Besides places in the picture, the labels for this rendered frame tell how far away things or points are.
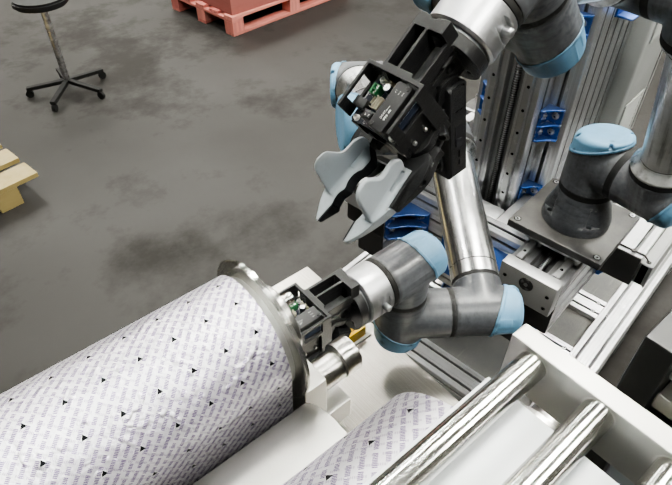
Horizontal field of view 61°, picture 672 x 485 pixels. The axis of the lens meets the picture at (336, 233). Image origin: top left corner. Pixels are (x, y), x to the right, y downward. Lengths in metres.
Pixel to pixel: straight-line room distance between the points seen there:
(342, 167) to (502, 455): 0.36
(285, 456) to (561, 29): 0.48
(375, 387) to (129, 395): 0.53
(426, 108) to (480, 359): 1.41
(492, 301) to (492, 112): 0.72
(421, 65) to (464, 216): 0.44
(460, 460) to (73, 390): 0.30
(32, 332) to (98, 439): 1.95
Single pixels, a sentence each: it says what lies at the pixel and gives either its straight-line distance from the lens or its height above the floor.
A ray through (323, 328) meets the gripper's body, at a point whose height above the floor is 1.15.
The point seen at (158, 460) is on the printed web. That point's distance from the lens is 0.49.
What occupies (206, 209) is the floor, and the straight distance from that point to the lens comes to 2.70.
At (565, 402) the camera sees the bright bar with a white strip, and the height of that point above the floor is 1.44.
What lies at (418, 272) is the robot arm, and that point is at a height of 1.13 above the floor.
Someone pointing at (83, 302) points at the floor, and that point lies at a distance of 2.44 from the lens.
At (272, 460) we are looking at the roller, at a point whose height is 1.23.
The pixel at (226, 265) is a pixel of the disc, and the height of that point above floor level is 1.30.
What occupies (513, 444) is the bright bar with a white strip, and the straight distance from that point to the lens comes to 0.29.
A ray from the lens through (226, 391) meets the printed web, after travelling 0.49.
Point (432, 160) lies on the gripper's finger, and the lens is 0.55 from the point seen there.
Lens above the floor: 1.68
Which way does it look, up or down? 42 degrees down
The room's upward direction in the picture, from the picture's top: straight up
